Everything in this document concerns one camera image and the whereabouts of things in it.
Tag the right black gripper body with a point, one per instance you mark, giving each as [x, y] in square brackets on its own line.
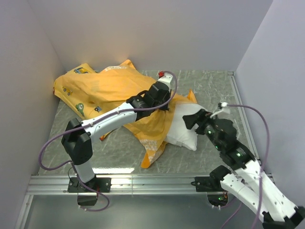
[206, 127]

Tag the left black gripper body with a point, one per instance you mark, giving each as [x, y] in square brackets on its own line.
[166, 98]

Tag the white pillow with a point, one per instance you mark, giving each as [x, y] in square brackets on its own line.
[178, 134]

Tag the orange Mickey Mouse pillowcase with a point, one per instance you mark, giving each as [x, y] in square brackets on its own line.
[116, 84]

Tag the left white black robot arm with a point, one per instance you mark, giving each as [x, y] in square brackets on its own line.
[78, 141]

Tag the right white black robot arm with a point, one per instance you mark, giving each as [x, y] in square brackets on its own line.
[242, 175]

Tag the yellow vehicle print pillow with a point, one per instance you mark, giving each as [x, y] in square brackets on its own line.
[74, 98]

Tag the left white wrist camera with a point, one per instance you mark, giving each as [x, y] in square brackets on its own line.
[166, 79]

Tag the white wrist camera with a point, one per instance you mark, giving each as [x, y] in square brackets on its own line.
[166, 79]
[223, 108]

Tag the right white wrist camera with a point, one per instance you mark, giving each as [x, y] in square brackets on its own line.
[223, 108]

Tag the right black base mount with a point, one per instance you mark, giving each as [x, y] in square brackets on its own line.
[217, 197]

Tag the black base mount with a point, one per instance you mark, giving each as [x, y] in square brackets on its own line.
[217, 197]
[100, 186]

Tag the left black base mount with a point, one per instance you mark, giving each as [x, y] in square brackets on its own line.
[100, 186]

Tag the aluminium frame rail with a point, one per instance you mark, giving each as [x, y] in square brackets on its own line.
[121, 185]

